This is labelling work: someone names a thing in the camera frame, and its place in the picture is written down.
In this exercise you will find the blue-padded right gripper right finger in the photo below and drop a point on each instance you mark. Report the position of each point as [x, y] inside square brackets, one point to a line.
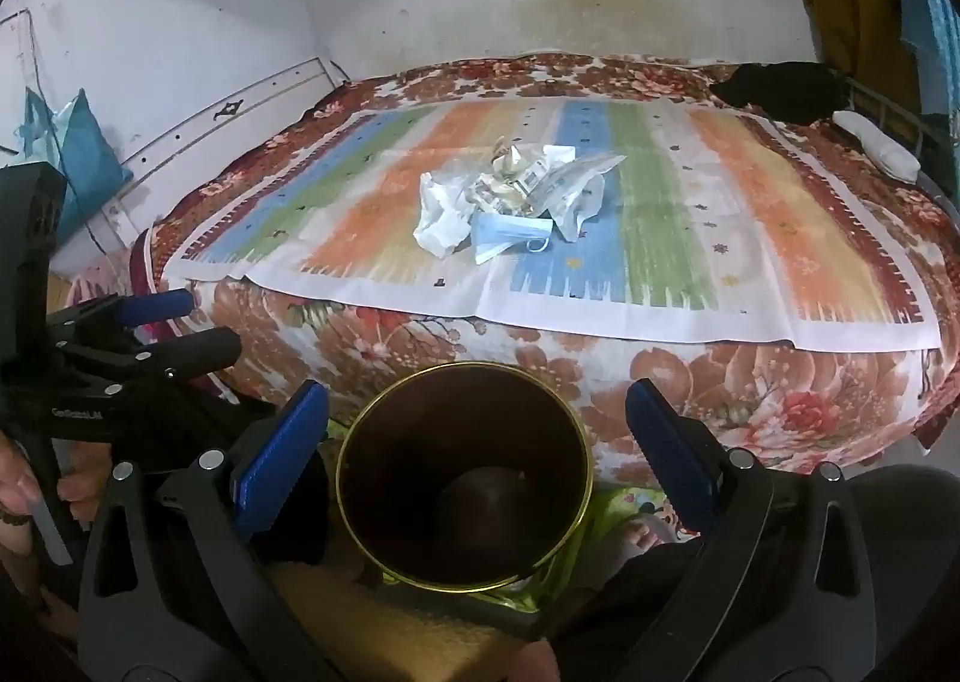
[682, 454]

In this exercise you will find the dark round trash bin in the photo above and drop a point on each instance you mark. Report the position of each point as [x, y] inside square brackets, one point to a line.
[464, 478]

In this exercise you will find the large printed mask package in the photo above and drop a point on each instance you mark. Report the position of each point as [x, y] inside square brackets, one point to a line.
[573, 192]

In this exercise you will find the blue surgical face mask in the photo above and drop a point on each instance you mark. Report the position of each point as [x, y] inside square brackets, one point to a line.
[494, 234]

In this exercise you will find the person's left hand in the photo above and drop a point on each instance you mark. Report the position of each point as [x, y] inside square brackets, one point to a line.
[81, 488]

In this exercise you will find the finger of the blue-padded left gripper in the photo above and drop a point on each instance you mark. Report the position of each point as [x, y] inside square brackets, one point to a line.
[182, 357]
[114, 314]

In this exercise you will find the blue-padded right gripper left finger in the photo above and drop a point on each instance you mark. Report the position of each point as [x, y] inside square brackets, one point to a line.
[272, 455]

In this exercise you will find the striped colourful bed mat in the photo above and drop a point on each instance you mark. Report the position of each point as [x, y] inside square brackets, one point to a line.
[713, 225]

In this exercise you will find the blue patterned curtain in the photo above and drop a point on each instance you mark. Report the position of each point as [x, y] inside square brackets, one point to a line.
[930, 30]

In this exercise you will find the floral bed mattress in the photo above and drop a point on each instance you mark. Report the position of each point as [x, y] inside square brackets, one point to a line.
[793, 408]

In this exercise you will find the white tissue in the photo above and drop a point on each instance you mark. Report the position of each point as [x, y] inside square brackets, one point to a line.
[446, 209]

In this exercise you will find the black cloth on bed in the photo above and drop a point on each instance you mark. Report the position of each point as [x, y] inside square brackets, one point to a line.
[795, 92]

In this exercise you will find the teal plastic bag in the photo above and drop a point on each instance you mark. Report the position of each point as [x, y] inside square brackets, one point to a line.
[72, 141]

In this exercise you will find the green white medicine box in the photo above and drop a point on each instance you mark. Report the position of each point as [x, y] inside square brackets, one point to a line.
[497, 196]

